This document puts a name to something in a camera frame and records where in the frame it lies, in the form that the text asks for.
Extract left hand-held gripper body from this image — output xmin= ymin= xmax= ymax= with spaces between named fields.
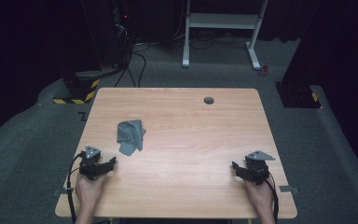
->
xmin=78 ymin=145 xmax=106 ymax=182

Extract person's right hand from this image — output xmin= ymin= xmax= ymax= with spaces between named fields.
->
xmin=244 ymin=180 xmax=275 ymax=215

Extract black square stand base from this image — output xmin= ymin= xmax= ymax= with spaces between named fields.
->
xmin=274 ymin=80 xmax=322 ymax=109

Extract black yellow striped base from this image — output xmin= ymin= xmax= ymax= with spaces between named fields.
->
xmin=52 ymin=72 xmax=102 ymax=105

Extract black floor cables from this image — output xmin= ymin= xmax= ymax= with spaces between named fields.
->
xmin=113 ymin=41 xmax=152 ymax=89

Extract right hand-held gripper black cable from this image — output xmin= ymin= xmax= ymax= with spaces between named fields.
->
xmin=262 ymin=175 xmax=281 ymax=224

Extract white metal stand frame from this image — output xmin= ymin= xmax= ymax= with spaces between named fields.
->
xmin=182 ymin=0 xmax=270 ymax=71

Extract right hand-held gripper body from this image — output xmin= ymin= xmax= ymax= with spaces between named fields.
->
xmin=244 ymin=150 xmax=277 ymax=187

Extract dark curtain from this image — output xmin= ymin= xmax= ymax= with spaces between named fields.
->
xmin=281 ymin=0 xmax=358 ymax=90

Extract grey microfibre cloth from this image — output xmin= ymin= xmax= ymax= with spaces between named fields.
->
xmin=117 ymin=119 xmax=147 ymax=157

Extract hand-held gripper black cable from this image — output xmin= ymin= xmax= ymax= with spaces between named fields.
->
xmin=66 ymin=151 xmax=86 ymax=224
xmin=262 ymin=175 xmax=281 ymax=224

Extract black equipment rack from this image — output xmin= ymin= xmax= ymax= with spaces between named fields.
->
xmin=80 ymin=0 xmax=133 ymax=73

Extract left hand-held gripper black cable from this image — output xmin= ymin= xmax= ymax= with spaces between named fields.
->
xmin=66 ymin=151 xmax=86 ymax=224

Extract person's left hand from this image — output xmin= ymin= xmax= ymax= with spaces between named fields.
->
xmin=75 ymin=173 xmax=107 ymax=208

